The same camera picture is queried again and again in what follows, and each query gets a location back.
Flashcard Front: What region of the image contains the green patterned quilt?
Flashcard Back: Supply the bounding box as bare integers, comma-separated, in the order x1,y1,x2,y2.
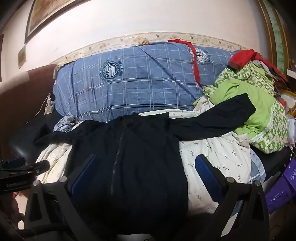
196,62,289,154

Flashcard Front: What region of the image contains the red cloth strap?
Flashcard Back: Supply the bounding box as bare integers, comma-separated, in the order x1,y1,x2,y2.
168,39,201,87

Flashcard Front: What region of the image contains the purple bag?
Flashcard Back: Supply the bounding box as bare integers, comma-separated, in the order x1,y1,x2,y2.
265,158,296,212

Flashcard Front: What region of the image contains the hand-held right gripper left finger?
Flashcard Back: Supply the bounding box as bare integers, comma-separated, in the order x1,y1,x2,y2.
23,154,102,241

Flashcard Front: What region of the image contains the gold and green frame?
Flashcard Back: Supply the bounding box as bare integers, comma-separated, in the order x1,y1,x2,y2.
258,0,292,70

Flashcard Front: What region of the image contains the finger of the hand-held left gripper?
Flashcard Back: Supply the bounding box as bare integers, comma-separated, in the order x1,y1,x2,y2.
22,161,50,175
0,156,26,171

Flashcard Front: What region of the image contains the dark striped clothes pile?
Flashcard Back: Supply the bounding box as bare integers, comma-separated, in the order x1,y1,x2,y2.
253,54,292,91

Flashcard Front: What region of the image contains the white charger with cable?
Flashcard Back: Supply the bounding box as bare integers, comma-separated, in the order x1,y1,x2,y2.
26,93,56,124

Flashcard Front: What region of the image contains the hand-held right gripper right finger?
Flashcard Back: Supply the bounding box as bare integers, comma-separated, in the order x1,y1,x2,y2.
194,154,271,241

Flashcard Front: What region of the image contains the small wall plaque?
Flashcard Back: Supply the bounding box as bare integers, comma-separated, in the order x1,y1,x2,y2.
18,45,27,69

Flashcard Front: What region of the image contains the blue plaid shirt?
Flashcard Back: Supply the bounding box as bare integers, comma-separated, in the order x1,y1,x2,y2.
53,42,241,122

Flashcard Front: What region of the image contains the large framed wall picture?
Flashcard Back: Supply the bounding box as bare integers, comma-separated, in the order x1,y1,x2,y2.
24,0,93,44

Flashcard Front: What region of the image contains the black zip jacket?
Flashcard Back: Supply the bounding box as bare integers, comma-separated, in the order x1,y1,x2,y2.
35,94,256,239

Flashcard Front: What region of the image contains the white leaf print blanket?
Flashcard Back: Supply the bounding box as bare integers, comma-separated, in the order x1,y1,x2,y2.
36,95,252,216

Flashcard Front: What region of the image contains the grey striped cloth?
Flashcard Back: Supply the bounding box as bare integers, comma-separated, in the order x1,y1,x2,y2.
53,113,80,133

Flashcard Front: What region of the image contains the red garment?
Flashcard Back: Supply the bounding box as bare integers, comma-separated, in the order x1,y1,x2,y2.
228,49,262,70

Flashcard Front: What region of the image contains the person's left hand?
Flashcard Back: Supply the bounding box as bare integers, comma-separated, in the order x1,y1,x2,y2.
0,191,26,223

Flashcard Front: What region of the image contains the brown headboard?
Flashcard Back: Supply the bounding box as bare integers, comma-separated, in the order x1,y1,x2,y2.
0,64,58,160

